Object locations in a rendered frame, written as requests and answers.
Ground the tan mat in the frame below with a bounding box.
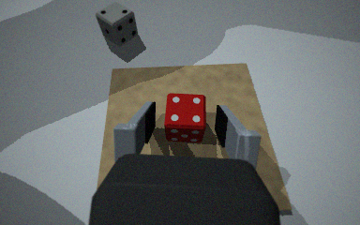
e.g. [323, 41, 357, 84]
[97, 63, 292, 211]

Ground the grey die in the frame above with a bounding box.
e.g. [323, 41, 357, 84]
[96, 2, 138, 47]

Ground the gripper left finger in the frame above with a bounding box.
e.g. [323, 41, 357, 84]
[113, 101, 156, 163]

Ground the red die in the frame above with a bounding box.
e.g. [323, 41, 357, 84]
[164, 93, 206, 143]

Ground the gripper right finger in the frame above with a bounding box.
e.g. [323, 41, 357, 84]
[215, 105, 261, 170]

